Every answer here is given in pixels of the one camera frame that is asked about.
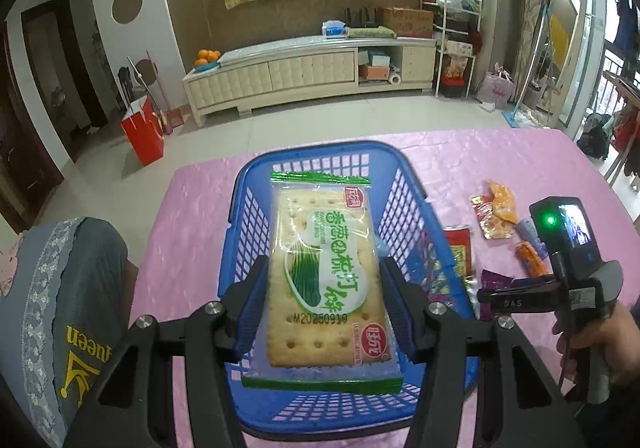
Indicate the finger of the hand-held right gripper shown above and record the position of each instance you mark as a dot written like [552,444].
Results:
[485,297]

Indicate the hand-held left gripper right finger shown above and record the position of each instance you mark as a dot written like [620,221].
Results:
[397,313]

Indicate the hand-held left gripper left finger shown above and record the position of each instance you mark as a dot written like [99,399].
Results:
[250,313]

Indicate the dark purple snack packet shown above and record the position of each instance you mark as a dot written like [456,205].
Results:
[497,279]

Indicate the red silver foil snack packet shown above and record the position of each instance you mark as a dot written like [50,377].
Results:
[457,253]

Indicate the green-edged cracker packet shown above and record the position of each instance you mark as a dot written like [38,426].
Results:
[320,238]

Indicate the blue plastic basket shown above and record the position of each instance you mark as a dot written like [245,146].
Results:
[250,208]

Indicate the person's right hand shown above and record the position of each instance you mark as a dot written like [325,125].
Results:
[627,343]

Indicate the small pale blue snack packet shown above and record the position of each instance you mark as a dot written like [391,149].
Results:
[530,234]

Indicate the orange stick snack packet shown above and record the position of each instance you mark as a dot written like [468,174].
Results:
[532,258]

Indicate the orange yellow snack packet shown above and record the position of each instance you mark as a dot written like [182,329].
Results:
[502,198]

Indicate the red patterned snack packet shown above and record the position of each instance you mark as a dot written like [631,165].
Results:
[492,223]

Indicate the pink tablecloth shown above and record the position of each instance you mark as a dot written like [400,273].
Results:
[185,238]

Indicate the wooden drying rack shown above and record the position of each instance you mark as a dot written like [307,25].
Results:
[625,98]

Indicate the pink plastic bag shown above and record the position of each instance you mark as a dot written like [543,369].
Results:
[495,88]

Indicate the standing mirror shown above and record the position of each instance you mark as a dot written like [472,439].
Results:
[570,43]

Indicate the grey embroidered chair cover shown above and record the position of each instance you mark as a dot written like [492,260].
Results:
[60,288]

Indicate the red paper bag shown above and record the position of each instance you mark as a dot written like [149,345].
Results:
[142,133]

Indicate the hanging clothes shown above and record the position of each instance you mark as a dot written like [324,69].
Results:
[625,23]

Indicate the paper towel roll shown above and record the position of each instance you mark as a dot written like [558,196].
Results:
[395,78]

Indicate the patterned curtain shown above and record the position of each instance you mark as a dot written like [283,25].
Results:
[532,3]

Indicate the white metal shelf rack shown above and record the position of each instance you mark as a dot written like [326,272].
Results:
[452,28]

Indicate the standing air conditioner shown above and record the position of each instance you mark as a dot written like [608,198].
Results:
[495,3]

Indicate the cream tv cabinet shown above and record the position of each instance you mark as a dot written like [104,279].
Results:
[300,73]

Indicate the pink garment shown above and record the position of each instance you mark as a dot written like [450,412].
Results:
[7,273]

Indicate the brown cardboard box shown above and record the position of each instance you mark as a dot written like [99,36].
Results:
[407,22]

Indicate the pile of oranges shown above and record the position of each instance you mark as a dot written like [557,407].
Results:
[207,58]

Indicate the green folded cloth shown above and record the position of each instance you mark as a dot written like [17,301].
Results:
[370,32]

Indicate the dark wooden door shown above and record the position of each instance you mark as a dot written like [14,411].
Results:
[20,143]
[60,78]

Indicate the black router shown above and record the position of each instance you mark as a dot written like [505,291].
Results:
[362,18]

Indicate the blue tissue box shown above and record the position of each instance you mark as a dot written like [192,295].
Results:
[334,29]

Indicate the round brown wall decor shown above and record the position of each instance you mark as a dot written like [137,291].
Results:
[126,6]

